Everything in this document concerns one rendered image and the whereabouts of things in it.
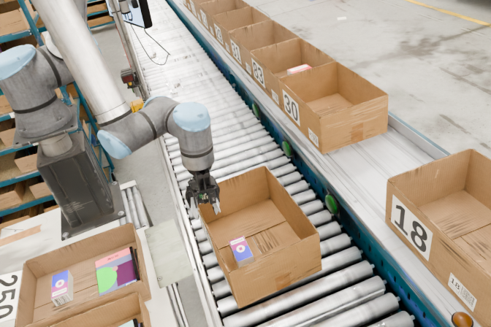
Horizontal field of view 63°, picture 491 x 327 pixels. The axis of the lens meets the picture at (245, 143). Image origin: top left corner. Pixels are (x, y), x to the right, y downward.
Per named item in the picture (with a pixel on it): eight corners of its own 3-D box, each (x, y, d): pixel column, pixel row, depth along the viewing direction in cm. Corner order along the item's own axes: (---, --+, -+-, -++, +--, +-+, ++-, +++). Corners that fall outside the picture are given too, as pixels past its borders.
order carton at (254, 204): (201, 226, 152) (190, 193, 143) (271, 197, 159) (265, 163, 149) (238, 309, 120) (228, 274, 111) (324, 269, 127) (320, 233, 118)
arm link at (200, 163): (177, 144, 111) (210, 136, 114) (180, 159, 114) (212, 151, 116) (183, 161, 104) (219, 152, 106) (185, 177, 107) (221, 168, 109)
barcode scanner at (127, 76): (126, 94, 203) (119, 74, 199) (126, 88, 214) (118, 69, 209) (139, 90, 204) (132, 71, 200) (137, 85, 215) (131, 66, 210)
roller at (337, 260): (212, 306, 128) (210, 300, 124) (357, 249, 137) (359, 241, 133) (218, 322, 124) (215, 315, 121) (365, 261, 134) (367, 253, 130)
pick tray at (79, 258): (36, 279, 144) (23, 260, 138) (141, 239, 151) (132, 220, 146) (28, 349, 121) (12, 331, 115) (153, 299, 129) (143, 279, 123)
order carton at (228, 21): (215, 39, 282) (210, 16, 273) (255, 29, 288) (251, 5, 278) (231, 58, 250) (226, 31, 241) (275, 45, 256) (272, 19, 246)
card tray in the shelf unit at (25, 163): (20, 173, 244) (12, 160, 238) (28, 147, 269) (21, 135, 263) (87, 153, 250) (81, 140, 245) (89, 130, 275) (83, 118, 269)
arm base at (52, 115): (16, 144, 137) (1, 119, 131) (20, 120, 152) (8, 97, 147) (72, 125, 141) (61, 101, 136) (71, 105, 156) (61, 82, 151)
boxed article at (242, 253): (240, 271, 131) (237, 262, 129) (230, 249, 139) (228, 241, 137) (255, 265, 132) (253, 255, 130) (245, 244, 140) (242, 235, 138)
